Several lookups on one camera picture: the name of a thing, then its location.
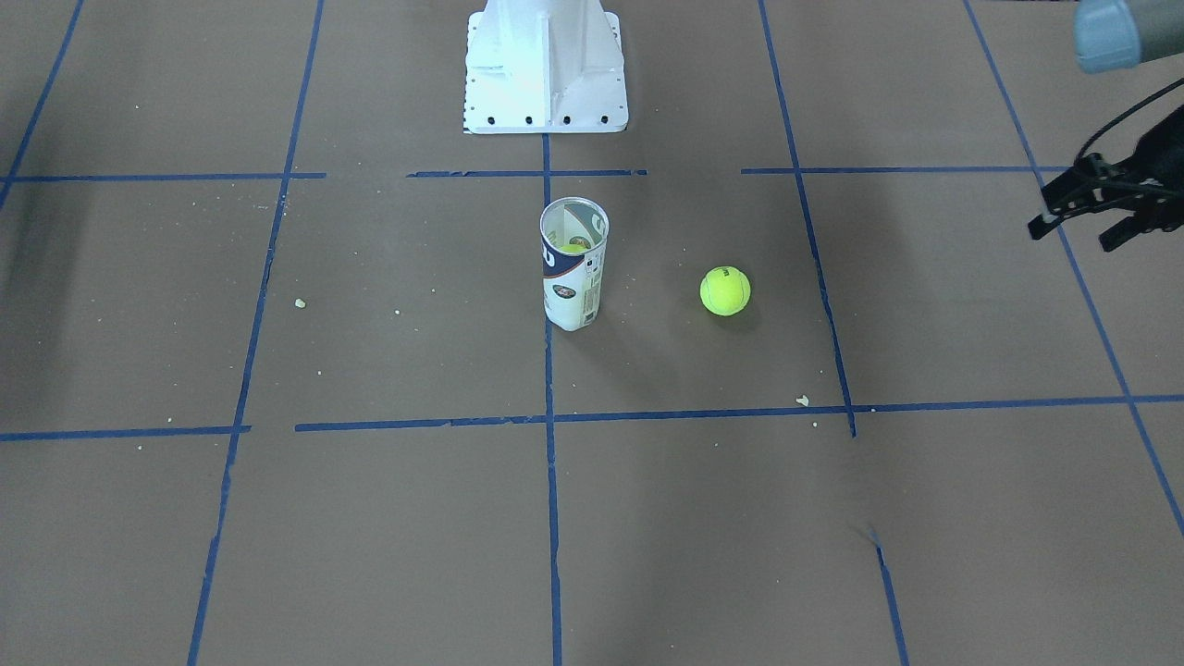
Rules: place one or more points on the yellow tennis ball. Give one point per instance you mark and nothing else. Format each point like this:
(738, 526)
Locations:
(725, 290)

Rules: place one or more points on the white camera pillar mount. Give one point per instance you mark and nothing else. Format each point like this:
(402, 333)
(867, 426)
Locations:
(544, 66)

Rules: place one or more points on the tennis ball can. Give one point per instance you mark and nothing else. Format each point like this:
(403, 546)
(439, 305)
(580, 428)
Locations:
(572, 284)

